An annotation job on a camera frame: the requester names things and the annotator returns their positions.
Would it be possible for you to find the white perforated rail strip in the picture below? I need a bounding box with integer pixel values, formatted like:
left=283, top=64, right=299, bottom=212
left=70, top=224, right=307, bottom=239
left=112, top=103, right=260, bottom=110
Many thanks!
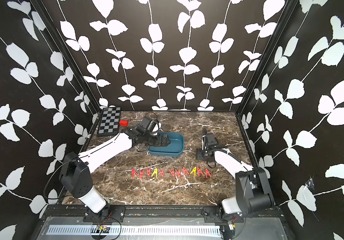
left=44, top=225, right=221, bottom=237

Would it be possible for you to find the teal plastic storage box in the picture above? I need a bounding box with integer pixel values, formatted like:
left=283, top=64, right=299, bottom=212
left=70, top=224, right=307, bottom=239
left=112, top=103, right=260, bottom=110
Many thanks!
left=147, top=132, right=185, bottom=157

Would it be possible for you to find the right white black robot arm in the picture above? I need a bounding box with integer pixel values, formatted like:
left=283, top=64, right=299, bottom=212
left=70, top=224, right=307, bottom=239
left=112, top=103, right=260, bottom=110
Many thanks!
left=196, top=149, right=275, bottom=215

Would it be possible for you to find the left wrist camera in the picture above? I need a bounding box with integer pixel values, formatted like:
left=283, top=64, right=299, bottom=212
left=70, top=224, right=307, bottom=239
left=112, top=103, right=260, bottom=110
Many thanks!
left=137, top=117, right=160, bottom=134

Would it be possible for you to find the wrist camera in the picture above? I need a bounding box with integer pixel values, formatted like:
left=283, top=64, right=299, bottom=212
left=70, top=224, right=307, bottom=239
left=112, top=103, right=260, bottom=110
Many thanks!
left=202, top=127, right=218, bottom=151
left=137, top=117, right=160, bottom=134

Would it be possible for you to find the black white checkerboard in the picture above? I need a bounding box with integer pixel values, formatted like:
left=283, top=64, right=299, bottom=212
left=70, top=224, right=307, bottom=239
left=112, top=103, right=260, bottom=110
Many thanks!
left=96, top=107, right=121, bottom=137

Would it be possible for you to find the yellow clothespin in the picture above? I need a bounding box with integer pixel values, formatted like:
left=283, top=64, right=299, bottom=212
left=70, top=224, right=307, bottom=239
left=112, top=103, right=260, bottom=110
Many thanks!
left=190, top=167, right=197, bottom=176
left=150, top=168, right=158, bottom=179

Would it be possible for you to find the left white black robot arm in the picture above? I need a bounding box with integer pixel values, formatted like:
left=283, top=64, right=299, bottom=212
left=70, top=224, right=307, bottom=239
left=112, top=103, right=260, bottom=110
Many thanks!
left=59, top=128, right=171, bottom=214

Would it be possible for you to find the small circuit board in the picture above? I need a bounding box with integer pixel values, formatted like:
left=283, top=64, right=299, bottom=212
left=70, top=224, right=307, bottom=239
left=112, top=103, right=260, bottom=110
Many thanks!
left=91, top=225, right=110, bottom=235

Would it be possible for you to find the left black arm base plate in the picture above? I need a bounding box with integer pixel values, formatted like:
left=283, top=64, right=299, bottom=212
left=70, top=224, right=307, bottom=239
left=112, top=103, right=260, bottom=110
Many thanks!
left=83, top=205, right=125, bottom=225

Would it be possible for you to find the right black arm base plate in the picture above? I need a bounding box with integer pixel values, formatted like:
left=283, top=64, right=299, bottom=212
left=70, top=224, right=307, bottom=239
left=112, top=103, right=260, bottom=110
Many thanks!
left=202, top=206, right=245, bottom=224

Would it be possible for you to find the small red block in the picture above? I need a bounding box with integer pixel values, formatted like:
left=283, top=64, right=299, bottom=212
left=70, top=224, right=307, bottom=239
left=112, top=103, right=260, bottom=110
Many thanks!
left=119, top=120, right=128, bottom=127

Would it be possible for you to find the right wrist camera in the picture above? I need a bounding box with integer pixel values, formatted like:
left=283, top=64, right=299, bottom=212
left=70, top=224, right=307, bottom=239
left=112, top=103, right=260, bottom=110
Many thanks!
left=202, top=127, right=218, bottom=151

